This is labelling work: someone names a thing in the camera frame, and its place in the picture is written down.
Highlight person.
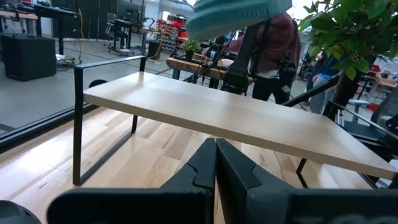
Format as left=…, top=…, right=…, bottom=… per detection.
left=248, top=12, right=302, bottom=105
left=306, top=51, right=341, bottom=114

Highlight red parts bin rack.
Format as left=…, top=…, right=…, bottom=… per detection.
left=157, top=18, right=189, bottom=54

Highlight black-framed wooden shelf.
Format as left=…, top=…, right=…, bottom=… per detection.
left=72, top=55, right=398, bottom=189

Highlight black standing desk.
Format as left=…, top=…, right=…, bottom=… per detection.
left=30, top=2, right=78, bottom=55

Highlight small potted plant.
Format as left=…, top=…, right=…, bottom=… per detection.
left=180, top=39, right=201, bottom=62

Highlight large green leafy tree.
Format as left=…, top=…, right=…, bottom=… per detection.
left=298, top=0, right=398, bottom=119

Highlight wooden workbench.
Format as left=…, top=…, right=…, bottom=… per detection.
left=166, top=57, right=254, bottom=90

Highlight green slipper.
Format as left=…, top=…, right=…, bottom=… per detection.
left=185, top=0, right=294, bottom=42

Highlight black box cabinet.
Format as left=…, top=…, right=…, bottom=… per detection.
left=0, top=33, right=57, bottom=82

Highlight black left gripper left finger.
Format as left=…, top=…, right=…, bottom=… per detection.
left=46, top=138, right=218, bottom=224

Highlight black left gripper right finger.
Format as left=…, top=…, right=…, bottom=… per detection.
left=216, top=138, right=398, bottom=224

